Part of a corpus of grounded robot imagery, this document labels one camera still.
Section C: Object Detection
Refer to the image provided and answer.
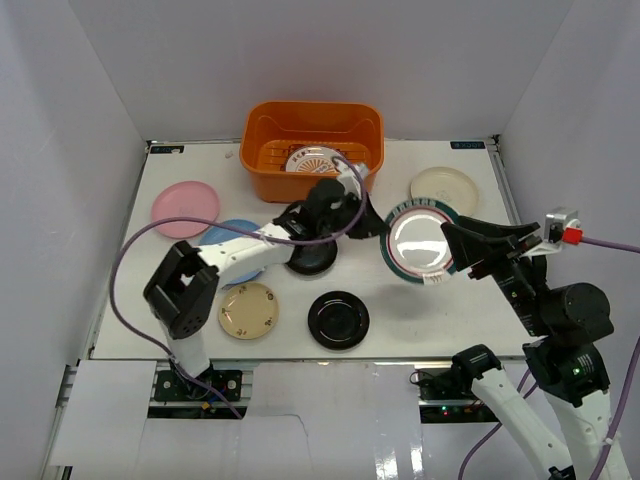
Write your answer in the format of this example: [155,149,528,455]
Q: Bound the black plate upper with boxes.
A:
[285,240,338,276]

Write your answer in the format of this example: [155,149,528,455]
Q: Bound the green rimmed white plate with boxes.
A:
[380,197,458,286]

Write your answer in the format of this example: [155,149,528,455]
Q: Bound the orange sunburst patterned plate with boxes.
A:
[284,146,340,174]

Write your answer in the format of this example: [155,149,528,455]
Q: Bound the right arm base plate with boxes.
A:
[409,368,479,402]

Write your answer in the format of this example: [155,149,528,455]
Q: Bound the orange plastic bin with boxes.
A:
[239,101,385,203]

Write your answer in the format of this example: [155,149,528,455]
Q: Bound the corner label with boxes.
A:
[450,141,486,150]
[149,145,184,155]

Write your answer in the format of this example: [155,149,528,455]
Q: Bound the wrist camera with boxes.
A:
[524,207,583,258]
[334,159,369,199]

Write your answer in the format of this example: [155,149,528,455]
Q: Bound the pink plate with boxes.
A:
[151,181,220,239]

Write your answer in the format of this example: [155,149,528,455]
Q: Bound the right corner label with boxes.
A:
[450,141,486,150]

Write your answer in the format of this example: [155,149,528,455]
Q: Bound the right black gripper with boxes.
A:
[438,213,550,334]

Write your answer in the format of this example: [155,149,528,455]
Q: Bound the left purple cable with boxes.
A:
[110,156,366,419]

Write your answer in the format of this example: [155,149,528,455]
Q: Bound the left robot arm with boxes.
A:
[143,179,389,399]

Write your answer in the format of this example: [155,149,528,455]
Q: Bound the purple cable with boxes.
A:
[110,156,366,419]
[457,234,640,480]

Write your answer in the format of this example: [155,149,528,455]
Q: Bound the black plate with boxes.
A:
[285,240,338,276]
[307,291,370,351]

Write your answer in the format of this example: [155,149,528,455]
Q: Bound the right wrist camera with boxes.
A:
[524,207,583,258]

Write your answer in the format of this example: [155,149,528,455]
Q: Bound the blue plate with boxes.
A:
[199,218,262,288]

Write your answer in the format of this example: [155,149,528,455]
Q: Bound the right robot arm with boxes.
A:
[441,208,639,479]

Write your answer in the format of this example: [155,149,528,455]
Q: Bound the black plate lower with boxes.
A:
[307,291,370,351]

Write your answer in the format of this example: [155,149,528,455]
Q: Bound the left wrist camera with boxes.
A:
[334,159,369,199]

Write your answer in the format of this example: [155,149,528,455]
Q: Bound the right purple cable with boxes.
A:
[457,234,640,480]

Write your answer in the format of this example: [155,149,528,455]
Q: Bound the cream bear plate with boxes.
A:
[409,167,480,216]

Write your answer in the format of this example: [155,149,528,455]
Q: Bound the left corner label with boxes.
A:
[149,145,184,155]

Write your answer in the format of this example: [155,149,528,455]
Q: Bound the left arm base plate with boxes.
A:
[152,370,243,403]

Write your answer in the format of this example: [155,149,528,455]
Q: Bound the yellow floral plate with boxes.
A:
[218,282,279,340]

